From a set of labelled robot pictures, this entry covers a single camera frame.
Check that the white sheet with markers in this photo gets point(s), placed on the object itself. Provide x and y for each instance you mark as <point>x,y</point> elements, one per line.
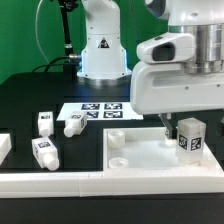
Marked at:
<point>100,111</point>

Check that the white block at left edge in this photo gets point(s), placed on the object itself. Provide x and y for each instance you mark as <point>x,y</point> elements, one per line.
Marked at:
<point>5,146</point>

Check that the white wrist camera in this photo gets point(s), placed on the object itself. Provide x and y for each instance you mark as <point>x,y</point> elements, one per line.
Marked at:
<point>167,48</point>

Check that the black camera stand pole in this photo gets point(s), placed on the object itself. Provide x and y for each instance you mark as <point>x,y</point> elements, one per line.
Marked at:
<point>67,6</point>

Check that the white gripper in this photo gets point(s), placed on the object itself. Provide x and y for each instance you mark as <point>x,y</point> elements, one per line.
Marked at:
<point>166,88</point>

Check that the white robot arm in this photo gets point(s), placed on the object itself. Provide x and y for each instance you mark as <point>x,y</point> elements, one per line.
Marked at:
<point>104,60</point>

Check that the white U-shaped fence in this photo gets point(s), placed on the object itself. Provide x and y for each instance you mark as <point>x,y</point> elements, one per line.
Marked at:
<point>107,182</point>

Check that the white square tabletop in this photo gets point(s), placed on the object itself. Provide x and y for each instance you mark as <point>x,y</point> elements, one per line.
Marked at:
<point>148,149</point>

